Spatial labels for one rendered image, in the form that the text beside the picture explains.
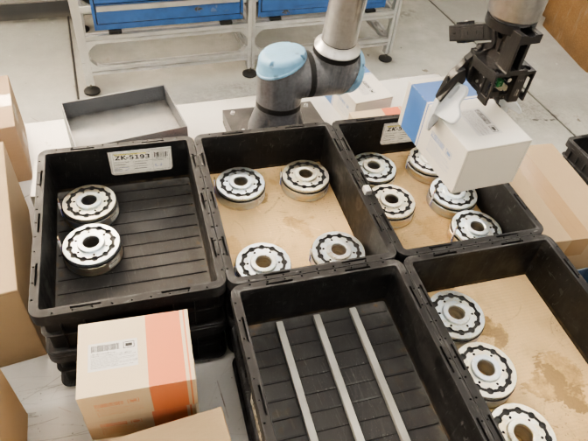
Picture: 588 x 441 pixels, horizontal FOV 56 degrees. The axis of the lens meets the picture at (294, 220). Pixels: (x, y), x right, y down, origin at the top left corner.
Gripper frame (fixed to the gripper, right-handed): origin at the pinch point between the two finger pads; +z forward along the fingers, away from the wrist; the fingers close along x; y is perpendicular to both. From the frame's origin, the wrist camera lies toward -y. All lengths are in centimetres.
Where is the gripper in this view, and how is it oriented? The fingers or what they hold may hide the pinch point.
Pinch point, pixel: (462, 122)
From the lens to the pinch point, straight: 100.2
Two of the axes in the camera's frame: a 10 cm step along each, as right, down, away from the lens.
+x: 9.4, -1.8, 2.8
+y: 3.2, 7.0, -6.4
